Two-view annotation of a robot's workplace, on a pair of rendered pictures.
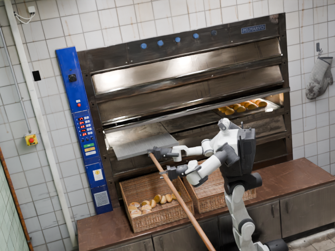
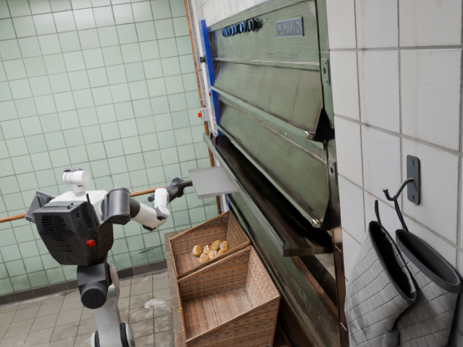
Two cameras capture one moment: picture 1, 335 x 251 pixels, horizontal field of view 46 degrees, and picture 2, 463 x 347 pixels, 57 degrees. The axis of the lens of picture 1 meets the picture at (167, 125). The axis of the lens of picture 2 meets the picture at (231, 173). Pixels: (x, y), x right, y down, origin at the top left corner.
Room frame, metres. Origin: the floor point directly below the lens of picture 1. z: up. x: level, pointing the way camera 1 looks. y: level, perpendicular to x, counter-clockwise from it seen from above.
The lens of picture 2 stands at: (3.50, -2.29, 1.99)
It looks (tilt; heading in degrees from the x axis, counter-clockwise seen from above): 17 degrees down; 93
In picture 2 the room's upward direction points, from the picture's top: 8 degrees counter-clockwise
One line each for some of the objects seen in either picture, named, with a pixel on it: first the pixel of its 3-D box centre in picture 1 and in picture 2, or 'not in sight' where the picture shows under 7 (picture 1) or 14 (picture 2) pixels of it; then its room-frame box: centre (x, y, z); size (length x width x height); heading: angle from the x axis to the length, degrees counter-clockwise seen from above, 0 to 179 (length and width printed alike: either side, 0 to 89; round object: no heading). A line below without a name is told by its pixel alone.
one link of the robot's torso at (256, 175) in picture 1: (242, 180); (95, 277); (2.68, -0.50, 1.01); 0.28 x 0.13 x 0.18; 103
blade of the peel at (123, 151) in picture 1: (144, 144); (220, 177); (3.29, 0.23, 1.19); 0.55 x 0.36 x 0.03; 102
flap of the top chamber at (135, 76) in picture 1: (190, 64); (246, 82); (3.52, -0.30, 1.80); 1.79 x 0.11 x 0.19; 102
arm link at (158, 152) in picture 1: (161, 153); (173, 190); (3.01, 0.09, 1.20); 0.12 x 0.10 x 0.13; 67
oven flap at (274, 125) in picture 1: (201, 143); (266, 235); (3.52, -0.30, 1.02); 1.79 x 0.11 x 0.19; 102
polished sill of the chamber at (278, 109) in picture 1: (199, 129); (266, 209); (3.55, -0.30, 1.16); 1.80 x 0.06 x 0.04; 102
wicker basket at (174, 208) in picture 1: (155, 198); (207, 250); (3.14, 0.21, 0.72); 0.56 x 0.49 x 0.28; 103
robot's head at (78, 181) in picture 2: (224, 126); (77, 180); (2.68, -0.41, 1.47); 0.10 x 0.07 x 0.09; 164
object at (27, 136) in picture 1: (31, 138); (205, 113); (3.18, 1.16, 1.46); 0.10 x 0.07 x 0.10; 102
